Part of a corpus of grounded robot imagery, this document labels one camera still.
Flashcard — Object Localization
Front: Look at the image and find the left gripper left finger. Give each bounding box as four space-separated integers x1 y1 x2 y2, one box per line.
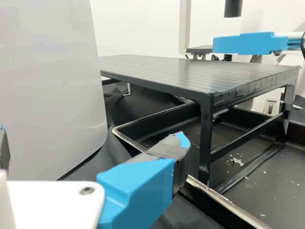
0 123 11 169

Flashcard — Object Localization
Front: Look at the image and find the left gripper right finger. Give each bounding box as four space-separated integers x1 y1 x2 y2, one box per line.
96 131 192 229

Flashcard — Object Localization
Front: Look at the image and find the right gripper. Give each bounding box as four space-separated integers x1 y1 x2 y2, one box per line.
213 31 303 56

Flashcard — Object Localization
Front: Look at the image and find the black platform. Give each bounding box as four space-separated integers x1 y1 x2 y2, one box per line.
98 54 301 192

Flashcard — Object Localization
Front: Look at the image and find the black tray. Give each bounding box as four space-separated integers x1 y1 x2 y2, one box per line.
112 99 305 229

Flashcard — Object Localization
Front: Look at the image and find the wall socket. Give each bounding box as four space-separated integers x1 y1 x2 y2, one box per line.
264 98 278 115

